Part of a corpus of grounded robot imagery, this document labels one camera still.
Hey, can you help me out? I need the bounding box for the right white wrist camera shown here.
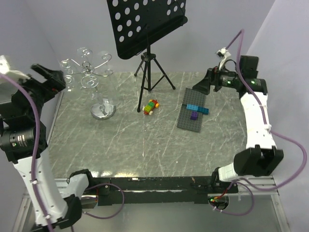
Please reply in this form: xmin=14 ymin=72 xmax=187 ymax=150
xmin=216 ymin=47 xmax=231 ymax=70

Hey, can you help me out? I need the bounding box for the purple cable loop under rail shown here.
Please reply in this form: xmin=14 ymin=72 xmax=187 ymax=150
xmin=81 ymin=182 xmax=126 ymax=220

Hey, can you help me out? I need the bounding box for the black perforated music stand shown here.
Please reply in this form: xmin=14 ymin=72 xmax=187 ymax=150
xmin=107 ymin=0 xmax=188 ymax=101

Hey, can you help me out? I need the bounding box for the blue lego brick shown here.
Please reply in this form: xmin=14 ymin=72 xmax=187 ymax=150
xmin=186 ymin=104 xmax=209 ymax=115

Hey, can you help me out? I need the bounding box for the colourful lego toy car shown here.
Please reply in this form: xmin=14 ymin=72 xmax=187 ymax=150
xmin=142 ymin=99 xmax=159 ymax=116

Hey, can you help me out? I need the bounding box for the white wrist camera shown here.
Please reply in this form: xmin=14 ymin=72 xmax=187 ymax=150
xmin=216 ymin=47 xmax=231 ymax=70
xmin=0 ymin=55 xmax=30 ymax=83

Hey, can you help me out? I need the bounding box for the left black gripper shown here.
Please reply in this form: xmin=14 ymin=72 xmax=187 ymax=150
xmin=13 ymin=62 xmax=65 ymax=119

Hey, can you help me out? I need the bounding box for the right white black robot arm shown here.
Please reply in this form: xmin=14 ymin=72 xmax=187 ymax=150
xmin=193 ymin=56 xmax=284 ymax=193

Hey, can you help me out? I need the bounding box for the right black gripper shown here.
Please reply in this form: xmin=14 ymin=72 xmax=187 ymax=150
xmin=192 ymin=61 xmax=242 ymax=95

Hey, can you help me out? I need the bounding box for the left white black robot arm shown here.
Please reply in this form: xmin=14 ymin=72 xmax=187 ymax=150
xmin=0 ymin=61 xmax=95 ymax=232

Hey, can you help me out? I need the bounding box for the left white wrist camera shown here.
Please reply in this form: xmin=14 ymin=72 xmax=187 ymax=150
xmin=0 ymin=55 xmax=30 ymax=83

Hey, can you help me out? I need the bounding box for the purple lego brick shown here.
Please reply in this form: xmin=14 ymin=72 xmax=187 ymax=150
xmin=190 ymin=111 xmax=198 ymax=121

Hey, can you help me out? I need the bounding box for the grey lego baseplate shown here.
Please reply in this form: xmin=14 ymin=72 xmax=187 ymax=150
xmin=177 ymin=88 xmax=209 ymax=132

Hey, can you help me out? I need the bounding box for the chrome wine glass rack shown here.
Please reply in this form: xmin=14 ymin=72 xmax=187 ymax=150
xmin=59 ymin=47 xmax=117 ymax=120

